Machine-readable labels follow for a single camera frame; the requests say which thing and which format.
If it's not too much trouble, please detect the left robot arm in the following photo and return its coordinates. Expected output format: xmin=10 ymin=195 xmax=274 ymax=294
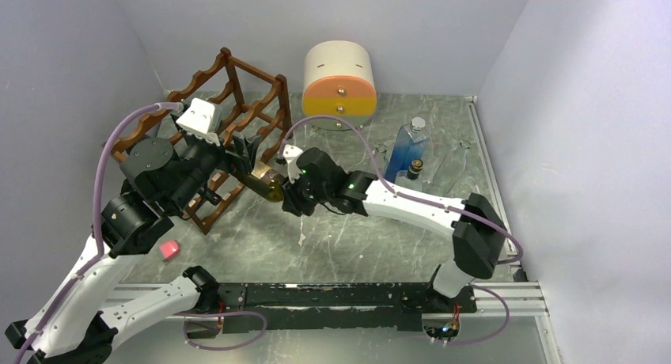
xmin=5 ymin=135 xmax=261 ymax=363

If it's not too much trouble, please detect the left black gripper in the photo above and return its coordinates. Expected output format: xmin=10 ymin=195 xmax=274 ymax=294
xmin=169 ymin=119 xmax=263 ymax=212

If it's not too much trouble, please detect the blue glass bottle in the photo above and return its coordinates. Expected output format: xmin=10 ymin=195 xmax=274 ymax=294
xmin=384 ymin=116 xmax=430 ymax=183

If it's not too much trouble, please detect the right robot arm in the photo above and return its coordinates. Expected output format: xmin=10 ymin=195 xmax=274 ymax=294
xmin=282 ymin=145 xmax=506 ymax=312

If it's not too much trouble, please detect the pink cube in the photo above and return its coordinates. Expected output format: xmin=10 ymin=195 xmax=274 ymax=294
xmin=159 ymin=240 xmax=180 ymax=261

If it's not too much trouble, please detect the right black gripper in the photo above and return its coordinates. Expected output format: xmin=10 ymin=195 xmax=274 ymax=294
xmin=279 ymin=166 xmax=332 ymax=217

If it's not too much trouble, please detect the black base frame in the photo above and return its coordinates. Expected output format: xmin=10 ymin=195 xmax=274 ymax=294
xmin=104 ymin=280 xmax=546 ymax=334

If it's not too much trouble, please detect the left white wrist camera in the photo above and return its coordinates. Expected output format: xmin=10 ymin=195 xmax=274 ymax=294
xmin=176 ymin=98 xmax=221 ymax=146

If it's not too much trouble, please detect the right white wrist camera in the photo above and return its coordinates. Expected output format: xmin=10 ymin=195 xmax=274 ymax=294
xmin=281 ymin=144 xmax=304 ymax=184

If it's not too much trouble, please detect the small clear glass bottle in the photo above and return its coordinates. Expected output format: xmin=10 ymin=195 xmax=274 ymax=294
xmin=373 ymin=143 xmax=389 ymax=172

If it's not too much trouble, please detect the cream orange yellow drawer cabinet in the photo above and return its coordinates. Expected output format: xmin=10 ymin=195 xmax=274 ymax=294
xmin=302 ymin=40 xmax=377 ymax=131

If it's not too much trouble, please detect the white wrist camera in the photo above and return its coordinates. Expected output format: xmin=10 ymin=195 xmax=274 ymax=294
xmin=281 ymin=144 xmax=304 ymax=184
xmin=176 ymin=98 xmax=221 ymax=146

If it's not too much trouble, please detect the clear bottle black gold cap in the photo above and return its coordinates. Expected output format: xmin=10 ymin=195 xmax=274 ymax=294
xmin=395 ymin=158 xmax=423 ymax=191

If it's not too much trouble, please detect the brown wooden wine rack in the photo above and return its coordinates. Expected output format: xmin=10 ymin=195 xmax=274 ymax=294
xmin=112 ymin=47 xmax=292 ymax=234

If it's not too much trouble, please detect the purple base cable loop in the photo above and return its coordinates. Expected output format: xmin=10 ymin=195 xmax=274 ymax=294
xmin=183 ymin=309 xmax=268 ymax=351

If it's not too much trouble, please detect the olive green wine bottle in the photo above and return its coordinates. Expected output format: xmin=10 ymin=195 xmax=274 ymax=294
xmin=237 ymin=161 xmax=286 ymax=203

